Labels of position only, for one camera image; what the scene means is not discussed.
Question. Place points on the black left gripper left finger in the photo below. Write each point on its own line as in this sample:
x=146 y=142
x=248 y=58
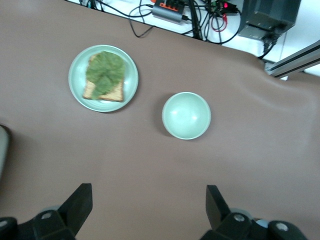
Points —
x=77 y=207

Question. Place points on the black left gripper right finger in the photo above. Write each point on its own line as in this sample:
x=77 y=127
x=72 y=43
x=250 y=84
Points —
x=216 y=210

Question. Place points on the brown table mat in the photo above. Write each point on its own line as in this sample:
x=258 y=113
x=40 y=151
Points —
x=150 y=162

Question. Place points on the grey rounded object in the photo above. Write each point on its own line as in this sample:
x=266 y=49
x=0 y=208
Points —
x=3 y=150

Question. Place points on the pale green bowl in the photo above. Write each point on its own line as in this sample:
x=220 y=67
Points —
x=186 y=116

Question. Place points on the toast slice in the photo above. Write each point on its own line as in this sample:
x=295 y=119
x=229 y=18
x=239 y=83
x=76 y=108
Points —
x=115 y=93

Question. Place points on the pale green plate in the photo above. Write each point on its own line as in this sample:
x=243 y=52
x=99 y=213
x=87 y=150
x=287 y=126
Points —
x=77 y=75

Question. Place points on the green lettuce leaf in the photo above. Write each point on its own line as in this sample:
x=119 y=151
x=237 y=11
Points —
x=106 y=68

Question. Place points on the black electronics box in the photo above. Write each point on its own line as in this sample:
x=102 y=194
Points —
x=270 y=16

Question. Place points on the circuit board with red led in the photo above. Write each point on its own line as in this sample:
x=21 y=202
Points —
x=223 y=5

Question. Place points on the grey orange usb hub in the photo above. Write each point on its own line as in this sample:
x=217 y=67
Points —
x=167 y=10

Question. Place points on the aluminium profile rail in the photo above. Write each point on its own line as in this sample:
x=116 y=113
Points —
x=292 y=62

